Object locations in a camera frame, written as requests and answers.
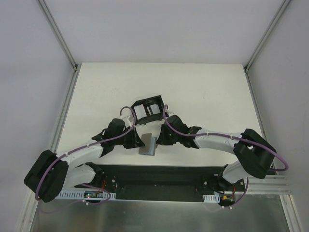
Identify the table edge rail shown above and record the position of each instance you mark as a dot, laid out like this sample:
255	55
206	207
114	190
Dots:
255	106
56	134

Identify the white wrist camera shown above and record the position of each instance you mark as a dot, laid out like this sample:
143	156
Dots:
170	113
128	120

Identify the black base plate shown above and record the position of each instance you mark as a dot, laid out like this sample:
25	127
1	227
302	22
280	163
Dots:
161	183

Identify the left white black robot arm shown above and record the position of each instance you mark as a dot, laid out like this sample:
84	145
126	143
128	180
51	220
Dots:
53	172

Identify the aluminium frame post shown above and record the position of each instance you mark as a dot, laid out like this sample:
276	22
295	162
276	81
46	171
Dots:
268	32
57	33

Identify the left aluminium frame post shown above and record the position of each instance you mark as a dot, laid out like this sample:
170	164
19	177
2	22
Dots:
57	33

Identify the right aluminium frame post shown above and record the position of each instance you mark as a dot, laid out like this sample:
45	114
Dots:
268	32

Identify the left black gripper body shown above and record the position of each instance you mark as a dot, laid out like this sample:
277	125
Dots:
133	139

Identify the white card stack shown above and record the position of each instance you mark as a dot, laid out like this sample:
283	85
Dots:
140	111

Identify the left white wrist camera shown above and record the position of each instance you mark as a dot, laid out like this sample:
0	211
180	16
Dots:
128	120

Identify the left table edge rail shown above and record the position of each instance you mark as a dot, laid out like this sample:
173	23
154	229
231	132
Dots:
56	134

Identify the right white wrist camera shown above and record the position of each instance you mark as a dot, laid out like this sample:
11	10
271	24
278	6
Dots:
170	113

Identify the black plastic card tray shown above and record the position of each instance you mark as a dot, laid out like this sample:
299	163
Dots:
153	107

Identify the right white cable duct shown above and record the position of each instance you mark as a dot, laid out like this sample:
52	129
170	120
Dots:
215	198

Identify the white cable duct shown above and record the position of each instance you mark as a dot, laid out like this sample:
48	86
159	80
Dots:
85	195
215	198

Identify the left white cable duct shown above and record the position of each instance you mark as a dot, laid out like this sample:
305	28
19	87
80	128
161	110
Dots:
85	195

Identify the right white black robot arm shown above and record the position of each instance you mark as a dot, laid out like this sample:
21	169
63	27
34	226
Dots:
252	151

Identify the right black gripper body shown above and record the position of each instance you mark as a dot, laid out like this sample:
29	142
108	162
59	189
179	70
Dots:
161	135

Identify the front aluminium rail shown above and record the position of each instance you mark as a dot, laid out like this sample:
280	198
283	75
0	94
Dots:
270	185

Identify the right table edge rail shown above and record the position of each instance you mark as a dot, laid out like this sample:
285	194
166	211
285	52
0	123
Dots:
255	106

